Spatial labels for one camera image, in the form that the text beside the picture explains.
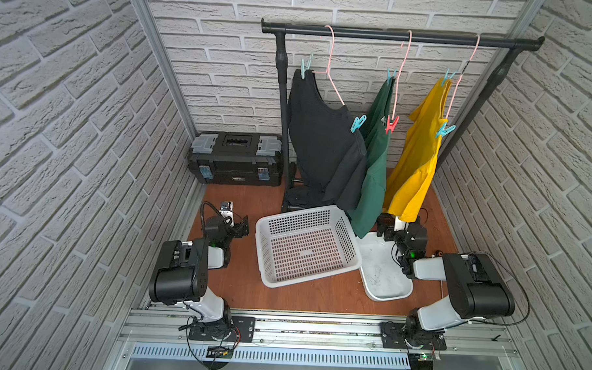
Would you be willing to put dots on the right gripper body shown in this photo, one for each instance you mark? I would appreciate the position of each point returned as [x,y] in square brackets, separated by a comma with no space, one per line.
[390,231]

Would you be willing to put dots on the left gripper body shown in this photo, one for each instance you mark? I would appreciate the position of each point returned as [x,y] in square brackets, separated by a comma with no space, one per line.
[241,226]

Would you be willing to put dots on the white perforated laundry basket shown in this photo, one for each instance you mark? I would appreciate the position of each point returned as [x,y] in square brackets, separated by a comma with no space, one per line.
[305,245]

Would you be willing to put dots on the black t-shirt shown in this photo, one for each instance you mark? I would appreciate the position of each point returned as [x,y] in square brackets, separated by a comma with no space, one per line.
[330,157]

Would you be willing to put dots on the pink hanger of black shirt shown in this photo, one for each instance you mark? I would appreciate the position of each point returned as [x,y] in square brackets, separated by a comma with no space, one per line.
[329,64]

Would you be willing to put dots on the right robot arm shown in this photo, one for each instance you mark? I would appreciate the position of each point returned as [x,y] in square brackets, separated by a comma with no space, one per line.
[476,291]

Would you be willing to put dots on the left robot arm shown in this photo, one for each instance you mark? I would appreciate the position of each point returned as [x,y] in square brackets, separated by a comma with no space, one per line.
[181,272]

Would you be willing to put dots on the pink hanger of yellow shirt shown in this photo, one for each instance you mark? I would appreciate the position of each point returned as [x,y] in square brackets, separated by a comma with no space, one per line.
[461,76]

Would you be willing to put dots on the pink hanger of green shirt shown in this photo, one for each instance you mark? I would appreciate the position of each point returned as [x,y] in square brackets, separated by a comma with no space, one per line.
[394,116]

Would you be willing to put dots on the white plastic tray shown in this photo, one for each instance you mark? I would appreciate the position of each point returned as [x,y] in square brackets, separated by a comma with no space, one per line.
[382,278]

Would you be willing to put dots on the yellow t-shirt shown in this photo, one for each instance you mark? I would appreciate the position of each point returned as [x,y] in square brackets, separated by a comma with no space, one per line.
[411,179]

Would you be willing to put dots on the black toolbox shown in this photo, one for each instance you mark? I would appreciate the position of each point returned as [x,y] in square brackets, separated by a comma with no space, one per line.
[235,158]

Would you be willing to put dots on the red clothespin green shirt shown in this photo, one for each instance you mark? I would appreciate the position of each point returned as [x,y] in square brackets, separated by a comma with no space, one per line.
[391,124]

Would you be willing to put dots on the green t-shirt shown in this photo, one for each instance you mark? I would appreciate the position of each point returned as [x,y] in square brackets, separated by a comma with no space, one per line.
[377,141]

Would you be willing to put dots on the teal clothespin lower yellow shirt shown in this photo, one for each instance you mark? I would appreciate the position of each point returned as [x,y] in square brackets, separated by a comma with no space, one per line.
[445,130]

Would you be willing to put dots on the teal clothespin yellow shirt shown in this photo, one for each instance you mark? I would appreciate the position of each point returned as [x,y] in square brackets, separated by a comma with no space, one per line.
[445,130]
[448,76]

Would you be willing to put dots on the teal clothespin upper green shirt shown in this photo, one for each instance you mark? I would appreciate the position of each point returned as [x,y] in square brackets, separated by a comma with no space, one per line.
[392,75]

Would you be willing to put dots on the teal clothespin upper yellow shirt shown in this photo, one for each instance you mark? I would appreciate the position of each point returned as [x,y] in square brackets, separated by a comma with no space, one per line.
[448,76]

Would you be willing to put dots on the black clothes rack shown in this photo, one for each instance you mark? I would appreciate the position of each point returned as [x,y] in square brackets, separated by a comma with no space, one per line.
[514,48]

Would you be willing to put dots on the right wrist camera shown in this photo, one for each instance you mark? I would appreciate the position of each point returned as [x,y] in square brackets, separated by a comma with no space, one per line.
[399,224]

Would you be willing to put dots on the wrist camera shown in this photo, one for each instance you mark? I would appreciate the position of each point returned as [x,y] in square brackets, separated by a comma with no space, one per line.
[226,211]
[399,224]

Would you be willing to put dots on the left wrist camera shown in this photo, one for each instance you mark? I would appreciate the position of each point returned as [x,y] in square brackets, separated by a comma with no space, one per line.
[226,211]

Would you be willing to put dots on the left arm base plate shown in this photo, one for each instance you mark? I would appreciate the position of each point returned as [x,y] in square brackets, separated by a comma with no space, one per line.
[221,328]

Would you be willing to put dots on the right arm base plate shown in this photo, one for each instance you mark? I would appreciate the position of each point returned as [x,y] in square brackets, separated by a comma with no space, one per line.
[401,335]

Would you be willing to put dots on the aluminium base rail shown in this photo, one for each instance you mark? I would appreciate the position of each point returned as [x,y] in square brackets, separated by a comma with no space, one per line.
[297,338]

